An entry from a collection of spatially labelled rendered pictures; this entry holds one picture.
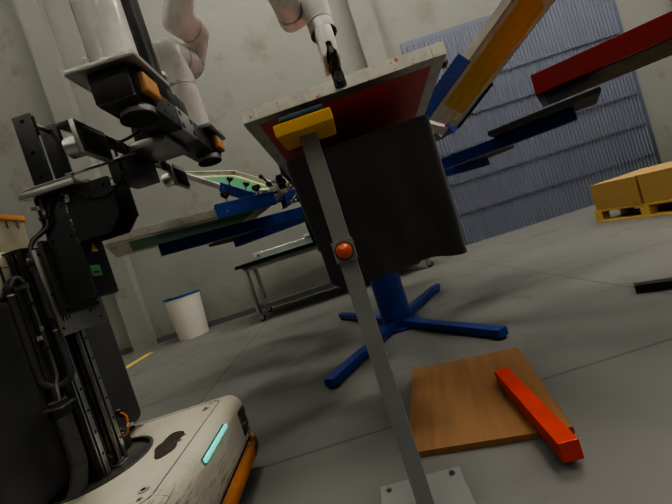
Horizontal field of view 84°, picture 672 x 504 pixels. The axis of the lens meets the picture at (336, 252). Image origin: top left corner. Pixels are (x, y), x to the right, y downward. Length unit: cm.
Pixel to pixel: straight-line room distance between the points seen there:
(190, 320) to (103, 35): 470
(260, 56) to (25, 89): 347
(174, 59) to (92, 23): 46
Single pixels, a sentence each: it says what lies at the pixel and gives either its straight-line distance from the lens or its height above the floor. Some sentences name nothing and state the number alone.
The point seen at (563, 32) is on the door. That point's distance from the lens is 708.
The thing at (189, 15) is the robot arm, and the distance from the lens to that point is 146.
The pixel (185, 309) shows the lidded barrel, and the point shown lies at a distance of 540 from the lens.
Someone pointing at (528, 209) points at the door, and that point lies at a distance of 621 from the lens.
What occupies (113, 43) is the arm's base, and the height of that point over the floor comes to 118.
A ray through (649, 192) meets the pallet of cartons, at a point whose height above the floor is 22.
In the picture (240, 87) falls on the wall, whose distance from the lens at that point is 615.
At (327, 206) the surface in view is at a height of 76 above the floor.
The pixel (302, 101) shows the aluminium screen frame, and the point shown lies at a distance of 111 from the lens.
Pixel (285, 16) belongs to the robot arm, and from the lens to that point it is 123.
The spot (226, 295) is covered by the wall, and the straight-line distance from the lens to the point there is 586.
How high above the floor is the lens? 68
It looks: 2 degrees down
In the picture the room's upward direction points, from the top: 18 degrees counter-clockwise
